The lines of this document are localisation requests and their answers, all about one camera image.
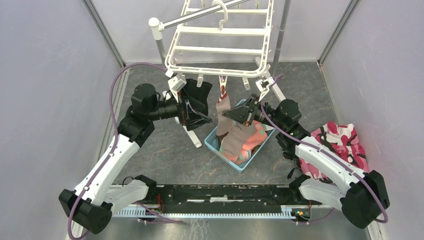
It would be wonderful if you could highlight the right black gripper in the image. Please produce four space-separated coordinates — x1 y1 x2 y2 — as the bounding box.
222 93 286 131

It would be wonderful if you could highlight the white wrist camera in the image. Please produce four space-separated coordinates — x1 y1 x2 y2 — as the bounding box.
255 77 275 102
165 69 187 103

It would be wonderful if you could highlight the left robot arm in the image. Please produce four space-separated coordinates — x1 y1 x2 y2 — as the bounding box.
58 79 213 234

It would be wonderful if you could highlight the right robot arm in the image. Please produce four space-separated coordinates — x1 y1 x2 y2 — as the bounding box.
222 94 390 229

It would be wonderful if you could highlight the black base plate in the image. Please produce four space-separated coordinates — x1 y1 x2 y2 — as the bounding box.
125 184 323 215

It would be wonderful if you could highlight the light blue plastic basket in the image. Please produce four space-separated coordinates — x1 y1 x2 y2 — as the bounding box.
204 96 275 173

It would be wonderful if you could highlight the black sock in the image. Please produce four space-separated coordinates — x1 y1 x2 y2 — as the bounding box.
181 78 213 116

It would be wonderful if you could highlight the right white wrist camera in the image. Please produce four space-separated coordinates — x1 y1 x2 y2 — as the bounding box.
255 77 275 102

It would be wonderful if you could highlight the pink camouflage cloth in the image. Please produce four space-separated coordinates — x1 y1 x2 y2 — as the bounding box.
310 121 370 173

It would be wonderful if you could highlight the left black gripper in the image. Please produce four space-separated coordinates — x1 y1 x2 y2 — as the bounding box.
147 87 212 131

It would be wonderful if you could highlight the white sock drying rack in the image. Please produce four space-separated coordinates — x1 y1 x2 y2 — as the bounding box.
148 0 289 149

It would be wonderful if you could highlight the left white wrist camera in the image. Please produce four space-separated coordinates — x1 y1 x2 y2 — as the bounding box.
165 69 187 103

